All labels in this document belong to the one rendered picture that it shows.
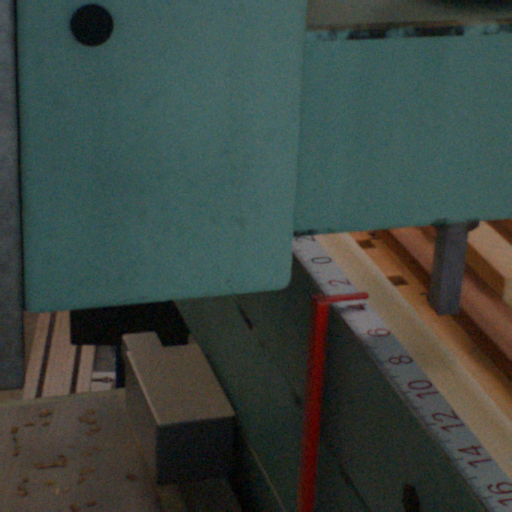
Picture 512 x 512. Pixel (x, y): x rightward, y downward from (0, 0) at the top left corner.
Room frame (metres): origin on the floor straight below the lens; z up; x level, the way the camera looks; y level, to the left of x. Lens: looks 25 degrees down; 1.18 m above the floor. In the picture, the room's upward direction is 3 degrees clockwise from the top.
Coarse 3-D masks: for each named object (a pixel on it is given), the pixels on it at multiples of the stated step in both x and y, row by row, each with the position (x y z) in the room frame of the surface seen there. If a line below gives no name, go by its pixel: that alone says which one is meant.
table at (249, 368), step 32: (192, 320) 0.62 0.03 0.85; (224, 320) 0.56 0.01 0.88; (224, 352) 0.56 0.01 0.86; (256, 352) 0.51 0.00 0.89; (224, 384) 0.56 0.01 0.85; (256, 384) 0.51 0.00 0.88; (288, 384) 0.48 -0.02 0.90; (256, 416) 0.51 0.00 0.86; (288, 416) 0.47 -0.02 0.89; (256, 448) 0.51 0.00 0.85; (288, 448) 0.47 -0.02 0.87; (320, 448) 0.44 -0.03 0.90; (288, 480) 0.47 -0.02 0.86; (320, 480) 0.43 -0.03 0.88
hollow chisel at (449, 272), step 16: (448, 240) 0.44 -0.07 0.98; (464, 240) 0.45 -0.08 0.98; (448, 256) 0.44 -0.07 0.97; (464, 256) 0.45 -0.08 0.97; (432, 272) 0.45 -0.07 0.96; (448, 272) 0.44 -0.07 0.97; (432, 288) 0.45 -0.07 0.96; (448, 288) 0.44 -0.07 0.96; (432, 304) 0.45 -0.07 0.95; (448, 304) 0.45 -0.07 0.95
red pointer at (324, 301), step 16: (320, 304) 0.43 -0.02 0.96; (320, 320) 0.43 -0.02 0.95; (320, 336) 0.43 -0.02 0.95; (320, 352) 0.43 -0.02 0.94; (320, 368) 0.43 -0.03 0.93; (320, 384) 0.43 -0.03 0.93; (304, 400) 0.44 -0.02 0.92; (320, 400) 0.43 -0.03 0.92; (304, 416) 0.43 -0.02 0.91; (304, 432) 0.43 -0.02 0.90; (304, 448) 0.43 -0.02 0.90; (304, 464) 0.43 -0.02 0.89; (304, 480) 0.43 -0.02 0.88; (304, 496) 0.43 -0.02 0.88
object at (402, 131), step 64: (320, 0) 0.43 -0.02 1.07; (384, 0) 0.43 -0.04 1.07; (448, 0) 0.44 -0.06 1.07; (320, 64) 0.39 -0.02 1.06; (384, 64) 0.40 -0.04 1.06; (448, 64) 0.41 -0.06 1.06; (320, 128) 0.40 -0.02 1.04; (384, 128) 0.40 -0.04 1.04; (448, 128) 0.41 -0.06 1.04; (320, 192) 0.40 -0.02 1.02; (384, 192) 0.40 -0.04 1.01; (448, 192) 0.41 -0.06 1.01
